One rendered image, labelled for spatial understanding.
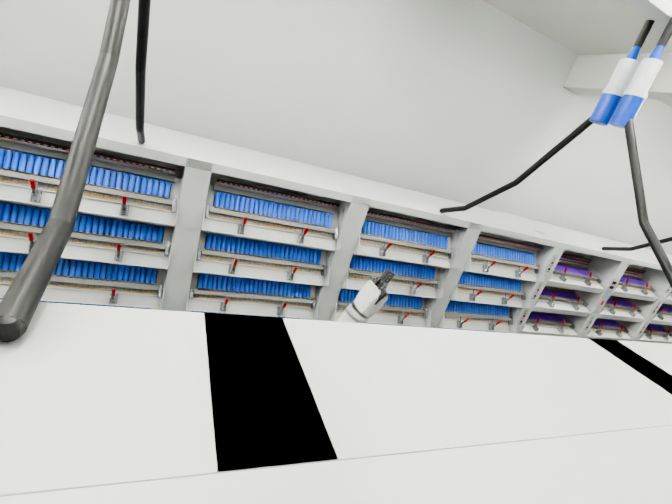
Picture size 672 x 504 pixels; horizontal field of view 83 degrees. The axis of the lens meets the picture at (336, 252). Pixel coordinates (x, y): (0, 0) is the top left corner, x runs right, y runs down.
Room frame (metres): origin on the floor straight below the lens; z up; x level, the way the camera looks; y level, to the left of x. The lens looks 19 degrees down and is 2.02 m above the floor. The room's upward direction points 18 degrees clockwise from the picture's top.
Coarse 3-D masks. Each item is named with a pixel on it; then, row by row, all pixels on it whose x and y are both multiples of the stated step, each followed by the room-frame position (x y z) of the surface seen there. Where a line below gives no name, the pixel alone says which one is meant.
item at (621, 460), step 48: (624, 432) 0.40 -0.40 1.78; (192, 480) 0.18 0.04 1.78; (240, 480) 0.19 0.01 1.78; (288, 480) 0.20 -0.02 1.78; (336, 480) 0.22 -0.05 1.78; (384, 480) 0.23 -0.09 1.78; (432, 480) 0.24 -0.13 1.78; (480, 480) 0.26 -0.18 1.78; (528, 480) 0.28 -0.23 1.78; (576, 480) 0.30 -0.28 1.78; (624, 480) 0.32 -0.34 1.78
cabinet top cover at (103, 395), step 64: (64, 320) 0.29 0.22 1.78; (128, 320) 0.32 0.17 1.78; (192, 320) 0.35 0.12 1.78; (0, 384) 0.21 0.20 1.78; (64, 384) 0.22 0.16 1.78; (128, 384) 0.24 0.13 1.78; (192, 384) 0.26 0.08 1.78; (256, 384) 0.29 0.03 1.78; (320, 384) 0.31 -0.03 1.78; (384, 384) 0.35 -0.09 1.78; (448, 384) 0.38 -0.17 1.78; (512, 384) 0.43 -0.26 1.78; (576, 384) 0.48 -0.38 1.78; (640, 384) 0.55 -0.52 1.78; (0, 448) 0.16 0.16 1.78; (64, 448) 0.18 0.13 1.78; (128, 448) 0.19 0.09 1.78; (192, 448) 0.20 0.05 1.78; (320, 448) 0.24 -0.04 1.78; (384, 448) 0.26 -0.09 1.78; (448, 448) 0.28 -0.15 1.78
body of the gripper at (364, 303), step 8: (368, 288) 1.22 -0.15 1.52; (376, 288) 1.20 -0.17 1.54; (360, 296) 1.22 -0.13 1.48; (368, 296) 1.19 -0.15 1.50; (376, 296) 1.17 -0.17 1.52; (352, 304) 1.20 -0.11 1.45; (360, 304) 1.19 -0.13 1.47; (368, 304) 1.17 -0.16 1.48; (376, 304) 1.18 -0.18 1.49; (360, 312) 1.17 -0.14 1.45; (368, 312) 1.17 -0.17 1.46
